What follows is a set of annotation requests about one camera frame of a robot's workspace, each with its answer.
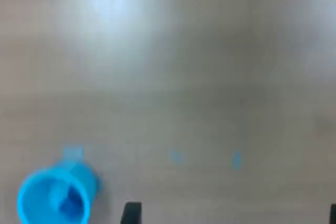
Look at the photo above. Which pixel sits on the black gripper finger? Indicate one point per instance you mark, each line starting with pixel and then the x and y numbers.
pixel 333 214
pixel 132 214

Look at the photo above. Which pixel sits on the blue plastic bin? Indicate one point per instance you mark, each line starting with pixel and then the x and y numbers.
pixel 34 197

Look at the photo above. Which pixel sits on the blue cube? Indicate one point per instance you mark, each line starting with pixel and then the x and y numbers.
pixel 67 209
pixel 74 193

